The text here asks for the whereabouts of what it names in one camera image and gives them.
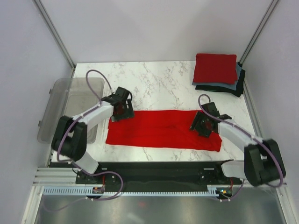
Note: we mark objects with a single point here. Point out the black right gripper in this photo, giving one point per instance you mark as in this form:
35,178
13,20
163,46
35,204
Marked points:
202,133

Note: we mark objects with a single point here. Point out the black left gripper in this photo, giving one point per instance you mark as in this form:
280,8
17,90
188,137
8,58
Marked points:
128,114

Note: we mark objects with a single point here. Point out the bright red t-shirt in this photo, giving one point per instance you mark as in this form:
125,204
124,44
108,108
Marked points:
161,129

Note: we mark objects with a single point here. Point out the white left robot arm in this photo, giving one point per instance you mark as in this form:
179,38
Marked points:
70,137

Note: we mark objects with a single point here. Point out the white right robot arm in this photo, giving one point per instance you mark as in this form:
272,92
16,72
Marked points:
262,162

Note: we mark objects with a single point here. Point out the folded grey-blue t-shirt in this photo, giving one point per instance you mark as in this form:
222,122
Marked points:
236,80

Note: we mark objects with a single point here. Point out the clear grey plastic bin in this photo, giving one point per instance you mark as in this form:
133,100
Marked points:
70,97

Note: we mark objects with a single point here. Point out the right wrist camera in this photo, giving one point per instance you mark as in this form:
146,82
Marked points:
211,109

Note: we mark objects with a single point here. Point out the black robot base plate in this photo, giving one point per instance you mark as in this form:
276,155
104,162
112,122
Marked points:
159,176

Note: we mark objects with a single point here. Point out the white slotted cable duct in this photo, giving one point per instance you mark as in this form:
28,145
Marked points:
93,191

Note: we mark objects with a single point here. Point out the left aluminium frame post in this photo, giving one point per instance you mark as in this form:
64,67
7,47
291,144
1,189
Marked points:
51,27

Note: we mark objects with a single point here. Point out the aluminium frame post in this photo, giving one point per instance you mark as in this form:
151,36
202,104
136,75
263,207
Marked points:
51,27
263,22

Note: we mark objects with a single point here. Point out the right aluminium frame post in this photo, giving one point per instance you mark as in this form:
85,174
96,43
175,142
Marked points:
263,22

